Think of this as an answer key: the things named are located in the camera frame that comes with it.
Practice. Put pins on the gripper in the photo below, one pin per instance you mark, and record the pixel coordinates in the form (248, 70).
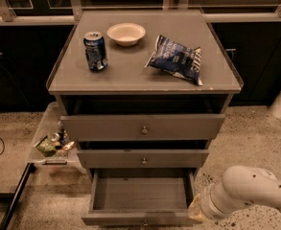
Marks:
(206, 203)

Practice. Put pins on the grey bottom drawer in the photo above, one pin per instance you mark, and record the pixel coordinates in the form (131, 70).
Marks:
(141, 197)

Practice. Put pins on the grey drawer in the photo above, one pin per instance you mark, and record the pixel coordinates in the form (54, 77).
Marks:
(141, 197)
(143, 127)
(142, 158)

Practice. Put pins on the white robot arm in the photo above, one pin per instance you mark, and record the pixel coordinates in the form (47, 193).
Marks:
(240, 188)

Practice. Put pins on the grey middle drawer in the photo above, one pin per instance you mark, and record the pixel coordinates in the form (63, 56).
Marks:
(142, 158)

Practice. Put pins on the grey drawer cabinet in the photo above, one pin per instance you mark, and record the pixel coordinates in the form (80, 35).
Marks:
(128, 87)

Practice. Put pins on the grey top drawer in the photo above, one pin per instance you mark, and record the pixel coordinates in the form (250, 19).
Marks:
(143, 127)

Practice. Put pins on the clear plastic bin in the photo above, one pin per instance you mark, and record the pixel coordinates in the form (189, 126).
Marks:
(50, 123)

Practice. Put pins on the blue chip bag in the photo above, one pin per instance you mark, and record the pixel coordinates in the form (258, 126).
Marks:
(180, 61)

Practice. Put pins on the green wrapper in bin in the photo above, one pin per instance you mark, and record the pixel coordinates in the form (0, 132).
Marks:
(46, 147)

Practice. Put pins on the white paper bowl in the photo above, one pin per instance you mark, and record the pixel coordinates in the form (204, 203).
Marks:
(126, 34)

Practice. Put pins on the blue soda can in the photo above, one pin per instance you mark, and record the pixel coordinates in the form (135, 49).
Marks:
(95, 52)

